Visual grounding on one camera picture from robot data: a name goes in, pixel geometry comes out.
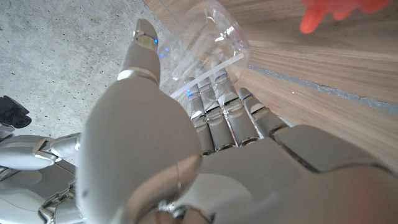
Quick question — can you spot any grey tape outline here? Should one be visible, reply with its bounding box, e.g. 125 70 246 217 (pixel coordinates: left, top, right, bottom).
248 64 398 114

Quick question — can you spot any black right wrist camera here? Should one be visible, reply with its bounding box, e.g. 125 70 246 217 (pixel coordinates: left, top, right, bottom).
0 95 32 129

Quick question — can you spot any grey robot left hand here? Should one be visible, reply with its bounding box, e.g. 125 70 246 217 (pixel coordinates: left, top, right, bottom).
74 17 398 224

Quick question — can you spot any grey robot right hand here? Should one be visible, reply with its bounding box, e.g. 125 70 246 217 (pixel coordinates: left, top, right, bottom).
0 132 85 224

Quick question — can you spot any clear plastic dispenser bottle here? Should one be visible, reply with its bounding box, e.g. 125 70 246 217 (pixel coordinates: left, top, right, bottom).
156 0 251 100

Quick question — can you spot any red spiky stress ball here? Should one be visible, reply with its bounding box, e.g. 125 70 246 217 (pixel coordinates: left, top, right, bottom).
299 0 392 35

